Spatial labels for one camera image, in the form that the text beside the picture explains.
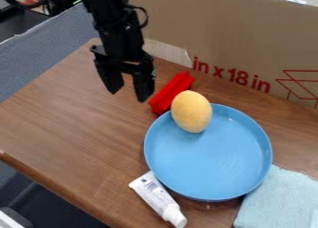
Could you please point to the red rectangular block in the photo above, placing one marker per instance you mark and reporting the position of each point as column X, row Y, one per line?
column 180, row 83

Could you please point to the grey fabric panel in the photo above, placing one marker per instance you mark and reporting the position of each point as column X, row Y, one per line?
column 30, row 53

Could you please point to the cardboard box wall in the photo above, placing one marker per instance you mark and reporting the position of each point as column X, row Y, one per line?
column 256, row 42

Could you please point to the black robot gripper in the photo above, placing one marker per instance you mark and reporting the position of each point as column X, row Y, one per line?
column 121, row 55

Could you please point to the yellow potato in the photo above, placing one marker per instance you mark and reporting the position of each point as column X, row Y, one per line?
column 192, row 111

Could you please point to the light blue towel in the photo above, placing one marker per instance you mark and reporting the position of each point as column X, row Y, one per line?
column 283, row 203

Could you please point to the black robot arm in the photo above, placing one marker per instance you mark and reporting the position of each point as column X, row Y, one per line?
column 113, row 9

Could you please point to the blue round plate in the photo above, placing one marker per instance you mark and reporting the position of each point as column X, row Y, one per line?
column 216, row 165

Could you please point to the white cream tube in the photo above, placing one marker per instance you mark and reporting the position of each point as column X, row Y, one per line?
column 157, row 197

